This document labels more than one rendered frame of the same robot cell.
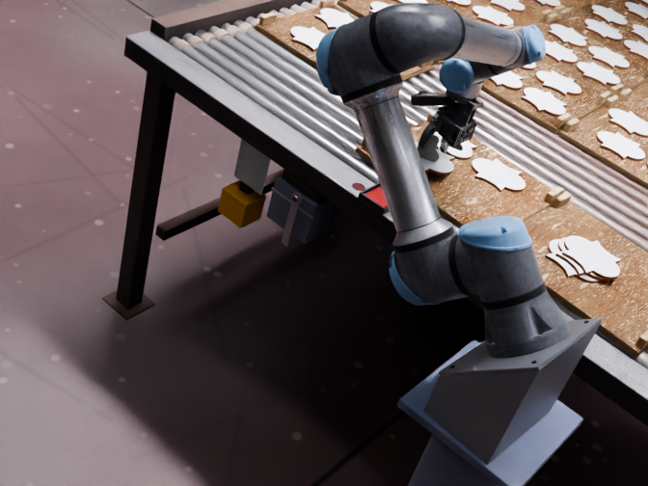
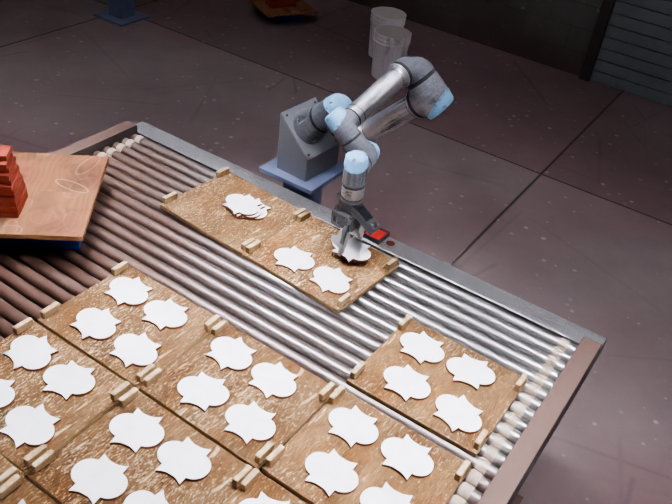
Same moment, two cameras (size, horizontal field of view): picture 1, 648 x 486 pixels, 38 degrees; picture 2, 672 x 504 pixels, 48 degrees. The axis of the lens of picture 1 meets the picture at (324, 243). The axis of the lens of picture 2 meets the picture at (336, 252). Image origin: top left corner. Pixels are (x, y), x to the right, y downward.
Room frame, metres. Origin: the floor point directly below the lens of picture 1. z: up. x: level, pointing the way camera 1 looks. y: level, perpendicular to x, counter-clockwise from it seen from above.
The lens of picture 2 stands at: (4.09, -0.24, 2.49)
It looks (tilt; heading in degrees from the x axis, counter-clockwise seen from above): 36 degrees down; 180
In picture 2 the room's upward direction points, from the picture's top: 7 degrees clockwise
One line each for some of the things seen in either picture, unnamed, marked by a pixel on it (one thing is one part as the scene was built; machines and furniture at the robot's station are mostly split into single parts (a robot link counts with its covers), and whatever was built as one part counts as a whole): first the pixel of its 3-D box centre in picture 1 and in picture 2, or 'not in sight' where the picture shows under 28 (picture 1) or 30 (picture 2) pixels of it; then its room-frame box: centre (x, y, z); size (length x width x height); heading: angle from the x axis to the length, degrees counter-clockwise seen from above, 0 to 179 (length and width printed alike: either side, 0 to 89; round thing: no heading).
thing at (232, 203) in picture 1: (247, 179); not in sight; (2.00, 0.24, 0.74); 0.09 x 0.08 x 0.24; 60
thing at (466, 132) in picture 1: (455, 115); (348, 210); (1.97, -0.21, 1.11); 0.09 x 0.08 x 0.12; 56
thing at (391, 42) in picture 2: not in sight; (389, 54); (-1.80, 0.01, 0.19); 0.30 x 0.30 x 0.37
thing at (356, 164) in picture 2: not in sight; (355, 169); (1.97, -0.20, 1.27); 0.09 x 0.08 x 0.11; 163
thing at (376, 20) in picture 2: not in sight; (385, 34); (-2.23, -0.03, 0.19); 0.30 x 0.30 x 0.37
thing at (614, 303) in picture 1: (597, 270); (234, 210); (1.79, -0.62, 0.93); 0.41 x 0.35 x 0.02; 56
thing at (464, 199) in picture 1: (460, 175); (322, 260); (2.02, -0.27, 0.93); 0.41 x 0.35 x 0.02; 56
